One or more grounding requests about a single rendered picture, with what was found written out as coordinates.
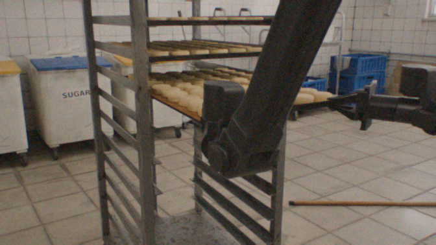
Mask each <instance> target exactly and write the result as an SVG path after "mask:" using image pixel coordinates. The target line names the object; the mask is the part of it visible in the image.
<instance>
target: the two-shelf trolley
mask: <svg viewBox="0 0 436 245"><path fill-rule="evenodd" d="M337 13H340V14H341V27H334V28H335V29H341V35H340V41H332V42H323V43H322V46H321V47H335V45H339V61H338V70H337V78H336V87H335V94H333V93H332V97H337V95H338V88H339V72H340V63H341V47H342V42H343V41H342V37H343V29H344V20H345V16H344V14H343V12H341V11H337ZM263 31H269V29H261V30H260V33H259V42H258V45H263V44H264V43H265V42H264V41H261V33H262V32H263ZM296 119H297V111H293V112H292V120H293V121H296Z"/></svg>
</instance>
